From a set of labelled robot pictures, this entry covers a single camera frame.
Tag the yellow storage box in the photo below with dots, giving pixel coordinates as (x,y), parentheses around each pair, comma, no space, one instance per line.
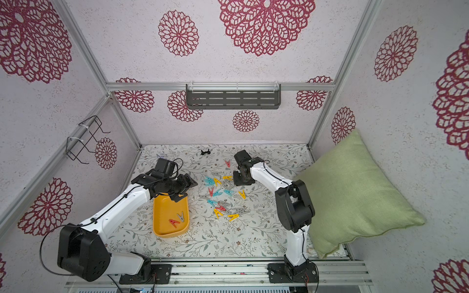
(163,210)

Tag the green pillow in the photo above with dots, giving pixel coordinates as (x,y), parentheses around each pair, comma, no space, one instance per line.
(353,198)

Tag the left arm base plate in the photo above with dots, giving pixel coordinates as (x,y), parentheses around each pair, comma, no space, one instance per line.
(155,274)

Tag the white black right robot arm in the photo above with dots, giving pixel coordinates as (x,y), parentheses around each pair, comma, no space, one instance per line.
(294,207)

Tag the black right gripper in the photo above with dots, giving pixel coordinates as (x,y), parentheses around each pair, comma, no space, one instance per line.
(239,176)

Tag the yellow clothespin in pile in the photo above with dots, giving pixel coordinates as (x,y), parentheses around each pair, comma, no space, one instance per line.
(218,213)

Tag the grey wall shelf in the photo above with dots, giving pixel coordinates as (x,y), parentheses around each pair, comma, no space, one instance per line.
(233,97)

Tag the teal clothespin in pile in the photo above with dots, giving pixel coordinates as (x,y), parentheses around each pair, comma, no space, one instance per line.
(213,203)

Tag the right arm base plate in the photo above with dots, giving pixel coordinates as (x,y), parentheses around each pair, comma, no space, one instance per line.
(283,273)

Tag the grey clothespin in pile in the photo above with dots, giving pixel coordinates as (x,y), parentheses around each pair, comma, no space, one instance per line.
(239,210)

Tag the black wire wall rack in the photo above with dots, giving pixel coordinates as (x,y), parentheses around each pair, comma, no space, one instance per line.
(76,145)

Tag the grey clothespin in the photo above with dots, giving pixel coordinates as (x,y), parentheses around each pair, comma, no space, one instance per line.
(239,210)
(181,217)

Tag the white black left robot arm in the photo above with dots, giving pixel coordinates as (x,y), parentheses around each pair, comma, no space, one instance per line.
(82,248)

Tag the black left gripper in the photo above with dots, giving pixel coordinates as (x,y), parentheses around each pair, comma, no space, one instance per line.
(187,182)

